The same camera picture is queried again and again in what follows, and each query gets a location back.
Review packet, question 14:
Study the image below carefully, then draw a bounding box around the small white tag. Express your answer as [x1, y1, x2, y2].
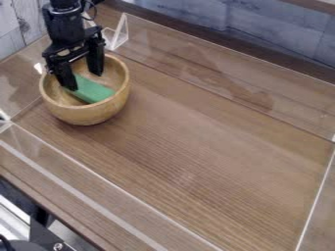
[34, 63, 43, 75]

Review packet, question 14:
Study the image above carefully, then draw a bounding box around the black table frame bracket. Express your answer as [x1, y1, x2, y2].
[30, 208, 78, 251]

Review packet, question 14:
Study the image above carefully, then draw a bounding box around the clear acrylic corner bracket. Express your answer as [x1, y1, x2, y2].
[102, 14, 130, 51]

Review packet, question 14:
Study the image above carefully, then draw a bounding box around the green rectangular block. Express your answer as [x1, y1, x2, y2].
[66, 75, 115, 104]

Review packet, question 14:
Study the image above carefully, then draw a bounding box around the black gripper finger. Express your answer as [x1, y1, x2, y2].
[54, 62, 78, 91]
[87, 37, 105, 75]

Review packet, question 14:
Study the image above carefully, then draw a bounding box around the wooden bowl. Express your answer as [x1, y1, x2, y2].
[39, 55, 131, 126]

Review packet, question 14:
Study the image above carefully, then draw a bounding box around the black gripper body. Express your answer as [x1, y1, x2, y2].
[42, 0, 103, 64]

